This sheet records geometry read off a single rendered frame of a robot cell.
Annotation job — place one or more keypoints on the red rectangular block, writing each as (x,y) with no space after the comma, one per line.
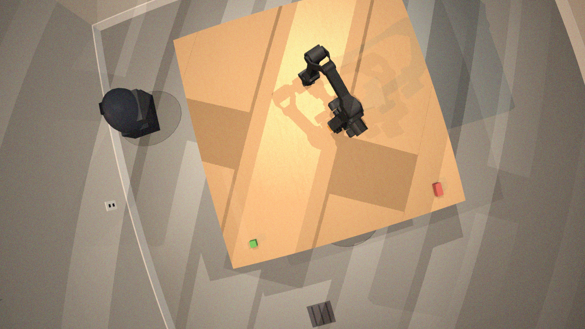
(438,189)

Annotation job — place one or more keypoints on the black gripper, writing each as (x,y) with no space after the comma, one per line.
(335,105)

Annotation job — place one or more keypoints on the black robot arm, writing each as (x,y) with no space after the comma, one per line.
(351,108)

